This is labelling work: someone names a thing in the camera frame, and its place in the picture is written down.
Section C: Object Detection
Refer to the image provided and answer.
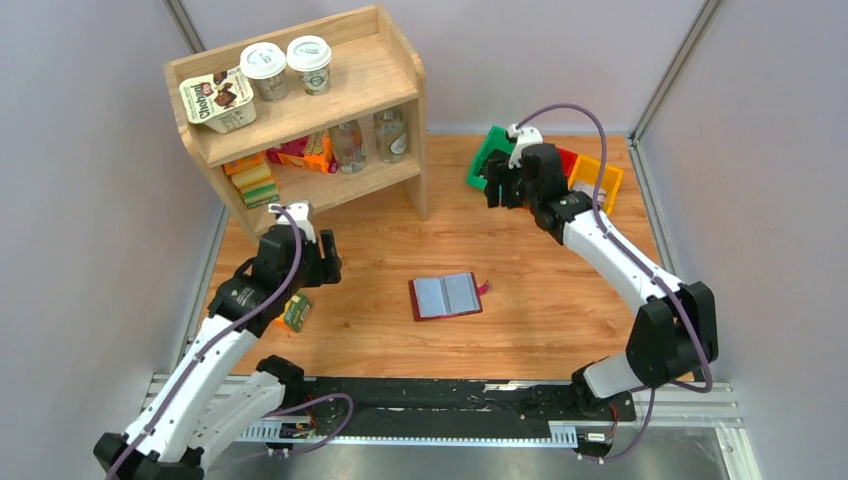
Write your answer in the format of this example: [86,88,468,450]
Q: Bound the red leather card holder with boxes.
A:
[408,272,491,322]

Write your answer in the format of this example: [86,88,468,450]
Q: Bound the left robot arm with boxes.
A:
[93,223,342,479]

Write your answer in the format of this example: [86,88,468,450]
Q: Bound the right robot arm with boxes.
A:
[484,143,718,402]

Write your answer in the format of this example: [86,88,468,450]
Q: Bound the red plastic bin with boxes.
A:
[556,147,578,178]

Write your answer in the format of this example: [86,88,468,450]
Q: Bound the yellow plastic bin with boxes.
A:
[568,155,624,215]

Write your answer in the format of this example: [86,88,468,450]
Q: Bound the green plastic bin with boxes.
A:
[466,126,515,191]

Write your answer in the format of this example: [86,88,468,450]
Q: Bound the orange green small box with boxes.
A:
[274,293,312,333]

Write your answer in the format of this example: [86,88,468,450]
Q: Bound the stacked yellow green sponges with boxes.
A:
[223,152,280,209]

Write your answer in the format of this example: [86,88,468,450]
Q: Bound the orange pink snack box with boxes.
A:
[265,130,338,174]

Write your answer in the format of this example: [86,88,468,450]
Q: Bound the right glass bottle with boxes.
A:
[373,106,408,163]

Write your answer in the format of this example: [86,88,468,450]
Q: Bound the glass bottle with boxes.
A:
[373,106,408,163]
[328,120,366,174]

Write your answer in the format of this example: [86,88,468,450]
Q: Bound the left glass bottle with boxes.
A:
[328,120,366,174]

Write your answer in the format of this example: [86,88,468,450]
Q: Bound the wooden two-tier shelf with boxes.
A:
[164,4,429,243]

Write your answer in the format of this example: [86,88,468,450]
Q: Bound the Chobani yogurt cup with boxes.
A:
[178,67,257,134]

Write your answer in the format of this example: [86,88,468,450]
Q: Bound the left white-lidded coffee cup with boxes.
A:
[239,42,289,102]

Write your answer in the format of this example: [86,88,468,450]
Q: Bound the white-lidded coffee cup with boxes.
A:
[239,42,289,102]
[286,35,332,96]

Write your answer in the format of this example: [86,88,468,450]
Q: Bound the right white-lidded coffee cup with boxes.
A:
[286,35,332,96]

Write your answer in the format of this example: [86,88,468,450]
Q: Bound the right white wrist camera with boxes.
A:
[506,124,544,169]

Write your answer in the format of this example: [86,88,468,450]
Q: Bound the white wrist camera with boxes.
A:
[267,201,317,244]
[506,124,544,169]

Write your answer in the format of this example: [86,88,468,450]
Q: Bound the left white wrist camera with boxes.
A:
[267,201,317,244]

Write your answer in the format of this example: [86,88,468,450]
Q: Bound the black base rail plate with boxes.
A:
[240,377,637,455]

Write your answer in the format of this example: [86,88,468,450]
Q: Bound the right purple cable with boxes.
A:
[516,103,715,464]

